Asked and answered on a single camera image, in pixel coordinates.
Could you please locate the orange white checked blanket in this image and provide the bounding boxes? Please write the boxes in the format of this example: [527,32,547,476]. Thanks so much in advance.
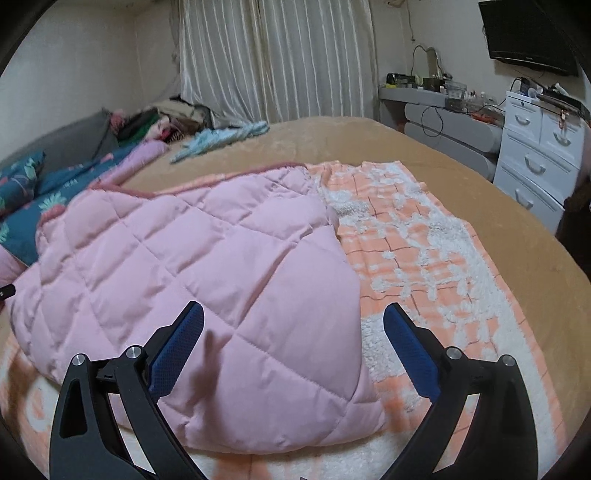
[0,161,570,480]

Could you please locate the clutter of small table items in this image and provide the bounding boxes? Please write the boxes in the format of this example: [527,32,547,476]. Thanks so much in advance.
[381,45,505,123]

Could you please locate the grey headboard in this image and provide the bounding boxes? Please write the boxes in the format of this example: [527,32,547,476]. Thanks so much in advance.
[0,110,122,172]

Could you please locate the white striped curtain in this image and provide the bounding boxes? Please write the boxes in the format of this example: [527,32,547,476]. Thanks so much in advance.
[178,0,378,131]

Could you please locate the pile of mixed clothes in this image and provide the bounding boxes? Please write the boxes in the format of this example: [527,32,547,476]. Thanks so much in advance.
[111,95,216,145]

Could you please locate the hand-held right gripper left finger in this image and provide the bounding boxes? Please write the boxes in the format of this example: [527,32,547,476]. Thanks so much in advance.
[48,301,205,480]

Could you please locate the black wall television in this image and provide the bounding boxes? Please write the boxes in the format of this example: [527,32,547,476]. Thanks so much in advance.
[478,0,581,77]

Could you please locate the clutter on drawer chest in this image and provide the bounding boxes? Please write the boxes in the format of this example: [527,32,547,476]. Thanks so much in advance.
[510,76,591,121]

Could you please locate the black cable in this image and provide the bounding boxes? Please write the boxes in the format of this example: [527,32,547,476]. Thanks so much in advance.
[421,105,445,138]

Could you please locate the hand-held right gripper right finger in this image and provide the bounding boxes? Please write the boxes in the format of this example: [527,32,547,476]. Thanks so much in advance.
[383,302,541,480]

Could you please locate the light blue garment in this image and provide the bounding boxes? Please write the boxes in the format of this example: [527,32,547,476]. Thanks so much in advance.
[170,121,269,165]

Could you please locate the grey dressing table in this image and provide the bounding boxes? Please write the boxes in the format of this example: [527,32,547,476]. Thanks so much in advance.
[379,85,505,163]

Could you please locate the white drawer chest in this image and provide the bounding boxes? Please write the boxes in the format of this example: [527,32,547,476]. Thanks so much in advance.
[494,89,591,223]

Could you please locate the teal floral quilt pink lining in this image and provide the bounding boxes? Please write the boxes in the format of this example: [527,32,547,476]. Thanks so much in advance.
[0,140,170,289]

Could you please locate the teal floral pillow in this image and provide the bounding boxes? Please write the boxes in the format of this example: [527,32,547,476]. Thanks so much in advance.
[0,151,47,217]

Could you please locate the dark object beside chest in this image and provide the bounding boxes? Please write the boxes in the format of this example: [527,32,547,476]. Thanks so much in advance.
[560,185,591,241]

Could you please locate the pink quilted jacket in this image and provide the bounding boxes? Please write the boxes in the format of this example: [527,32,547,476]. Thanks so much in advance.
[9,162,387,450]

